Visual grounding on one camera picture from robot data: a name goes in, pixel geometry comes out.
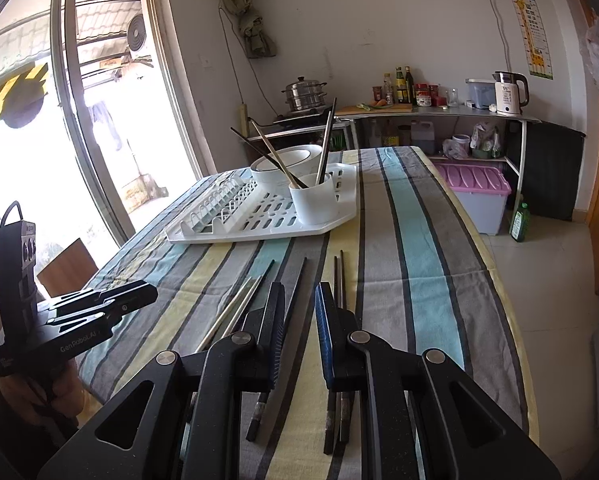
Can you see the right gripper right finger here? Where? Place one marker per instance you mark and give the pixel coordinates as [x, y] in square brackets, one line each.
[423, 416]

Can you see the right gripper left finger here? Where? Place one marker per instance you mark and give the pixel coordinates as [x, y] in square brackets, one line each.
[180, 416]

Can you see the person's left hand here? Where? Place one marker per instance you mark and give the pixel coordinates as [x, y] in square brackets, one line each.
[23, 396]

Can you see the striped tablecloth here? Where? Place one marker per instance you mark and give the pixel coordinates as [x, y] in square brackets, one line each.
[416, 273]

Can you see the white plastic dish rack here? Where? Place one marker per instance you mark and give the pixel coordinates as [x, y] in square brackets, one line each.
[239, 210]

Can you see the green bottle on floor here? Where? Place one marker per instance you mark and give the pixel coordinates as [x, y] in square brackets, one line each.
[519, 223]

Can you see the pink lid storage box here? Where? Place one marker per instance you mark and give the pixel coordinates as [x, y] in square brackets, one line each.
[482, 191]

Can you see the white utensil holder cup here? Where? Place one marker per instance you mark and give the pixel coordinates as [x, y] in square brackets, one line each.
[316, 204]

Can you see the white ceramic bowl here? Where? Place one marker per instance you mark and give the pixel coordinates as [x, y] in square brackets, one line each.
[300, 160]

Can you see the wooden cutting board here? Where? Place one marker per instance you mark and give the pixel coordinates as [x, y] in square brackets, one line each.
[362, 109]

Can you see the induction cooker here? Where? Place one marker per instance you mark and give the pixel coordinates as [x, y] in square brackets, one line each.
[303, 118]

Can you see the grey plastic container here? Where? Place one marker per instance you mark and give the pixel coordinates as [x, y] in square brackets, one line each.
[482, 92]

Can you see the steel steamer pot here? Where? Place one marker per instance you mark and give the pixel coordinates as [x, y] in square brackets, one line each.
[304, 94]

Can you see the green sauce bottle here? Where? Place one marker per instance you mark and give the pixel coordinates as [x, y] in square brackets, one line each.
[400, 87]

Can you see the white electric kettle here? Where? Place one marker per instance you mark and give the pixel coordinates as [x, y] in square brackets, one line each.
[512, 93]

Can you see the dark sauce bottle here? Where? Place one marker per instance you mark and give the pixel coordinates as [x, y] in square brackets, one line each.
[411, 98]

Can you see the hanging green cloth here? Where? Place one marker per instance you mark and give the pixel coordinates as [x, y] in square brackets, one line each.
[251, 25]

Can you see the giraffe wall poster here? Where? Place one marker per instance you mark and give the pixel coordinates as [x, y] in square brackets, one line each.
[535, 38]

